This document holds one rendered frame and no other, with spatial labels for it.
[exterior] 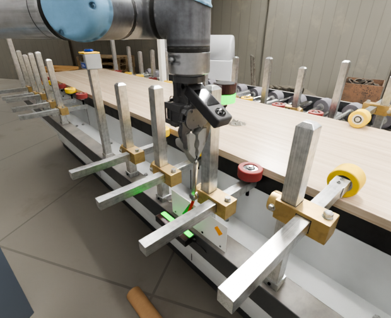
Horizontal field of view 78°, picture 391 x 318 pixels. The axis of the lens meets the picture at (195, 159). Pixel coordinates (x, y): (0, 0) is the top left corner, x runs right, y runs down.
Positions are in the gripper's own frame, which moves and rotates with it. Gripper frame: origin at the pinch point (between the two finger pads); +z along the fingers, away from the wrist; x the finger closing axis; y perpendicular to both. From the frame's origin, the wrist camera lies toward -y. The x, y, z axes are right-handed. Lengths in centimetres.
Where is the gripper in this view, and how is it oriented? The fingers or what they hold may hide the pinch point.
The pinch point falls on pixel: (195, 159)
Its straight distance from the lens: 60.5
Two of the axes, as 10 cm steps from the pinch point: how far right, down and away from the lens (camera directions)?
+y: -6.8, -3.4, 6.5
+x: -7.4, 3.1, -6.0
